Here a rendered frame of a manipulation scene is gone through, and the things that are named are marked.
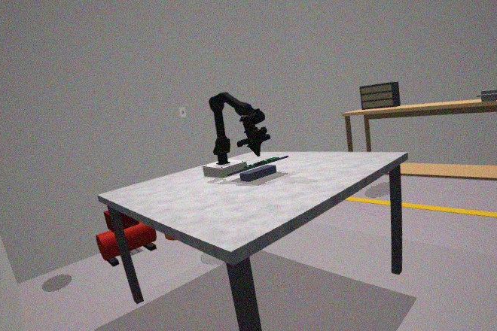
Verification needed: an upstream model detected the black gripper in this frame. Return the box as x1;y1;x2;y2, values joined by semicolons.
237;126;271;156

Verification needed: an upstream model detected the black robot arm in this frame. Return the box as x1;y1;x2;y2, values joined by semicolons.
209;92;267;165

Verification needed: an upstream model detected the grey switch panel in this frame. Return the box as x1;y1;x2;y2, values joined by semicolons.
227;156;289;182

